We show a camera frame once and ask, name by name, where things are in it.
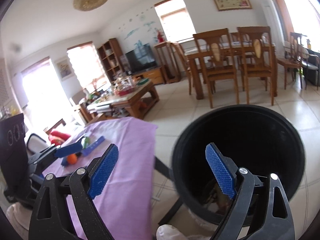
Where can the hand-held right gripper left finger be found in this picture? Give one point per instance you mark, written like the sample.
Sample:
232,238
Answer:
103,172

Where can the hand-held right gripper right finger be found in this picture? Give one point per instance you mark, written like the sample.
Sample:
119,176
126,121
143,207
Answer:
220,171

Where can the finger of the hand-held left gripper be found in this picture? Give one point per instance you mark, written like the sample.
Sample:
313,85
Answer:
67,150
93,146

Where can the green packet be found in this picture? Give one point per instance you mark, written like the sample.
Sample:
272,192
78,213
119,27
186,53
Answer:
86,142

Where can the black round bin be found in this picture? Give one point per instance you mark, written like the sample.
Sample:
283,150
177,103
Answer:
250,135

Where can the small orange ball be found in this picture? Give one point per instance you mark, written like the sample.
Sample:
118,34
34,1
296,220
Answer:
72,159

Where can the small blue item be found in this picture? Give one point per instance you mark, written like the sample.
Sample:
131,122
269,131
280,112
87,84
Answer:
64,163

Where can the red cushion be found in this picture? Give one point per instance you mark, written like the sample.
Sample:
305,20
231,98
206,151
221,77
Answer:
58,136

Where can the pale cloth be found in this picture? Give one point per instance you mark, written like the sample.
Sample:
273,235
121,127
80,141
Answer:
172,233
17,217

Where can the purple tablecloth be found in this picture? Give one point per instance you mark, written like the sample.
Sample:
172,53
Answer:
125,142

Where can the wooden sofa with white cushions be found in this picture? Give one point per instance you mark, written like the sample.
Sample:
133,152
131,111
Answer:
37,140

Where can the wooden armchair with cushion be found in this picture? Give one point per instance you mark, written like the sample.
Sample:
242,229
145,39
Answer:
78,97

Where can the large window with blind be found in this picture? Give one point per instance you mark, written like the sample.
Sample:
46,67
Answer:
42,95

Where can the wooden coffee table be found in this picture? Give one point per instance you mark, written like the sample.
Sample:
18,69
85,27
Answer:
140,100

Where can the pile of coffee table items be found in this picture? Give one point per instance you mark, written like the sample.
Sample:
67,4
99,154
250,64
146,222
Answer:
122,86

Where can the narrow window with blind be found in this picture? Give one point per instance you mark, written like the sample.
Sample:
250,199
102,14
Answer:
87,67

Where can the small framed flower picture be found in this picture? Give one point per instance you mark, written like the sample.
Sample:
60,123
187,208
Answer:
63,68

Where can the wooden television stand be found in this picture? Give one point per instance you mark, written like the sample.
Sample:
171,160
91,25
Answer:
152,76

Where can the wooden dining table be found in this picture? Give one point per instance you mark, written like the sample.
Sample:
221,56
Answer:
197,80

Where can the wooden bookshelf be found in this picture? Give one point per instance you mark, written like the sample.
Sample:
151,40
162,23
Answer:
120,55

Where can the wooden dining chair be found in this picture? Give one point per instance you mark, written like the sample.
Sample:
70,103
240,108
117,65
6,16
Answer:
290,62
183,60
257,72
220,75

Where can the black flat television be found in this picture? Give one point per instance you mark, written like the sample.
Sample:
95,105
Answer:
141,58

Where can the tall wooden plant stand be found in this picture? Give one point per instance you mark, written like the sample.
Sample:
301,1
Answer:
175,65

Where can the red vase with flowers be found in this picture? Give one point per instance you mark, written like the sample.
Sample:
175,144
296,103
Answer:
160,37

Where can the grey padded chair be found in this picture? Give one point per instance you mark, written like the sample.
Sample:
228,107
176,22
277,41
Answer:
311,66

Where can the small window with blind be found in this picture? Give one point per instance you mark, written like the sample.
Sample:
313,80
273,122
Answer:
175,20

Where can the white standing air conditioner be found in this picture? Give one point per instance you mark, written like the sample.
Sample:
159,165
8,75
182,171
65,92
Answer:
271,22

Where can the black table frame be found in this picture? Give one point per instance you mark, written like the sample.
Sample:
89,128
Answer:
172,208

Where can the blue wall decals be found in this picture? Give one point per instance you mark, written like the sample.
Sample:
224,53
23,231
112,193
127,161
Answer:
132,32

